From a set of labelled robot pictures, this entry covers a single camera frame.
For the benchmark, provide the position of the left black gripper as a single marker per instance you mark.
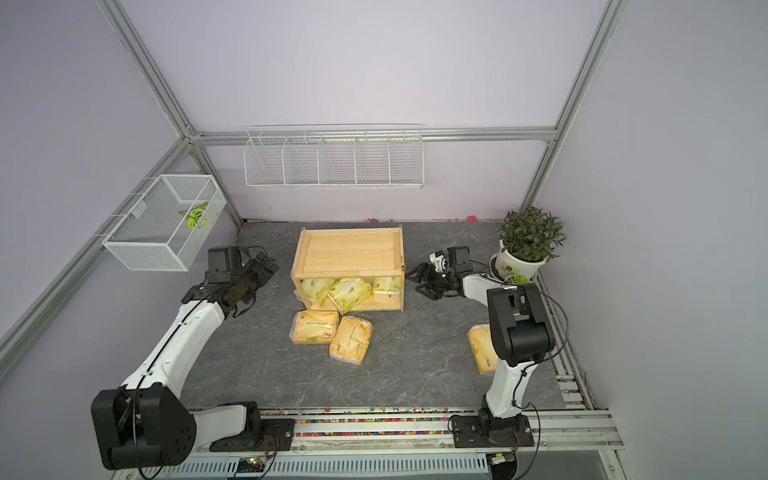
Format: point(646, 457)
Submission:
point(263, 274)

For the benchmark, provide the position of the green leaf toy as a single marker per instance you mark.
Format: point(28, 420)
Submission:
point(196, 218)

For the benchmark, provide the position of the orange tissue pack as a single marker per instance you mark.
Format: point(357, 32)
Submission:
point(314, 327)
point(479, 337)
point(352, 340)

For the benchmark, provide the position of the white wire side basket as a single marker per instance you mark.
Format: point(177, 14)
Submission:
point(152, 235)

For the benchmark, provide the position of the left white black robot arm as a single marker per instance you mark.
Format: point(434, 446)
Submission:
point(143, 423)

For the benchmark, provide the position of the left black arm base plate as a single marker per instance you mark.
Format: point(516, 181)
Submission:
point(272, 434)

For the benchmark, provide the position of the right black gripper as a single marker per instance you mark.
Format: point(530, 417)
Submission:
point(426, 267)

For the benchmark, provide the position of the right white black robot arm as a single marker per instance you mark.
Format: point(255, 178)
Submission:
point(520, 332)

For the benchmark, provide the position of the long white wire wall basket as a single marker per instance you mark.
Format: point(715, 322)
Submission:
point(343, 156)

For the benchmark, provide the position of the wooden two-tier shelf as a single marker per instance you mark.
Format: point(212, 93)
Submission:
point(366, 253)

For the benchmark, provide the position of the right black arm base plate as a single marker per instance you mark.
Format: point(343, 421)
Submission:
point(480, 433)

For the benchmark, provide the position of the large potted green plant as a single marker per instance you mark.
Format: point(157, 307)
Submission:
point(528, 240)

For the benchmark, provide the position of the green tissue pack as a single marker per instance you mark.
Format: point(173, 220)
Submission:
point(313, 292)
point(347, 293)
point(387, 286)

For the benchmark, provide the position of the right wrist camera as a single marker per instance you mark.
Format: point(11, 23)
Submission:
point(440, 261)

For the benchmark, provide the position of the aluminium front rail frame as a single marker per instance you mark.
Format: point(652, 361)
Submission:
point(399, 443)

